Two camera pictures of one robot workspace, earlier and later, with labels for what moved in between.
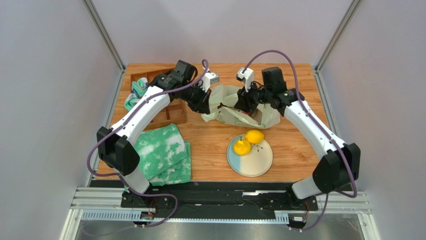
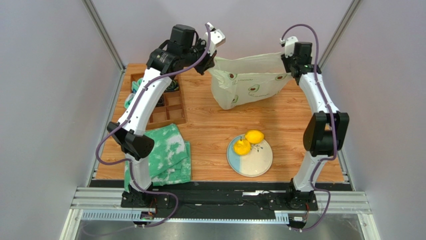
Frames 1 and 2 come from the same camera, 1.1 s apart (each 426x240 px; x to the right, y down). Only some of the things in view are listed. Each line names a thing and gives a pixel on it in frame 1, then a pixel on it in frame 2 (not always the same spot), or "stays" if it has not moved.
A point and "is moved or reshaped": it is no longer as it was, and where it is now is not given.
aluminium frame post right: [333, 43] stays
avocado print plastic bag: [222, 102] is moved or reshaped
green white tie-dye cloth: [165, 157] stays
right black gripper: [242, 102] → [287, 62]
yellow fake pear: [242, 147] stays
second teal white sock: [130, 101] stays
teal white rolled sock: [139, 87] stays
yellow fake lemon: [254, 136] stays
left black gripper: [202, 106] → [209, 63]
